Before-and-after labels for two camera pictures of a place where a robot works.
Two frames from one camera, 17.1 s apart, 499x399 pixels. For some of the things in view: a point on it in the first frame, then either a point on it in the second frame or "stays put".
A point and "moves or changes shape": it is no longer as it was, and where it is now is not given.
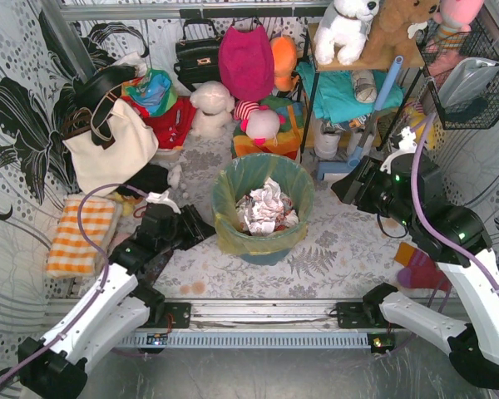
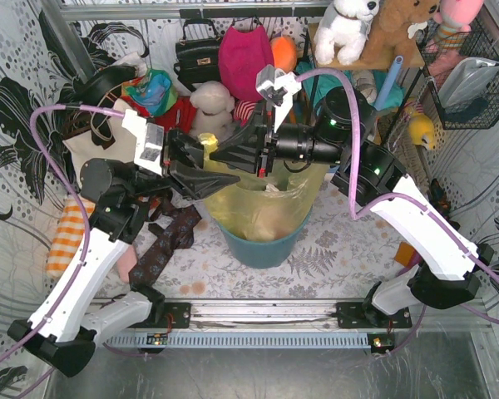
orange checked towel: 71,254 stays put
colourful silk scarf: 154,90 stays put
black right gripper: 362,181 → 264,146
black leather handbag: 198,61 stays put
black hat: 89,88 stays put
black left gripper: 187,225 → 168,155
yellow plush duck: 417,121 stays put
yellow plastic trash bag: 235,176 moves or changes shape
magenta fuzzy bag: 246,62 stays put
